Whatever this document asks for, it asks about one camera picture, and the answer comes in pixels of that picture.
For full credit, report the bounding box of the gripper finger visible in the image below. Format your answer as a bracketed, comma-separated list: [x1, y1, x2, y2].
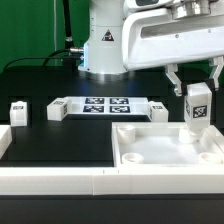
[207, 56, 224, 91]
[165, 64, 182, 97]

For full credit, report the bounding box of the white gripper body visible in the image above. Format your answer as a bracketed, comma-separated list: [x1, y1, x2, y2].
[122, 6, 224, 70]

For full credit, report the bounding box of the white square tabletop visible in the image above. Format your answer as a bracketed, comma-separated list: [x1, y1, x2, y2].
[112, 122, 224, 173]

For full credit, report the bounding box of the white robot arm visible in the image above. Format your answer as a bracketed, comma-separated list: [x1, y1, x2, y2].
[122, 0, 224, 96]

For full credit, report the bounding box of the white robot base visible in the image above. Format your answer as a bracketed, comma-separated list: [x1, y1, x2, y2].
[78, 0, 130, 82]

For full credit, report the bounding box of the black vertical pole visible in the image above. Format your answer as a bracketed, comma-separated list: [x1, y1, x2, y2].
[62, 0, 75, 68]

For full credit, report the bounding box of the white fiducial marker board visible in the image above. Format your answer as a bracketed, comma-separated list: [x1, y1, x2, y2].
[70, 96, 148, 115]

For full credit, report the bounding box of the white obstacle fence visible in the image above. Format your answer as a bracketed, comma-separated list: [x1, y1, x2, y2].
[0, 130, 224, 195]

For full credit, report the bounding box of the black cable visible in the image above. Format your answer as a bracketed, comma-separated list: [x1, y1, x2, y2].
[2, 48, 84, 73]

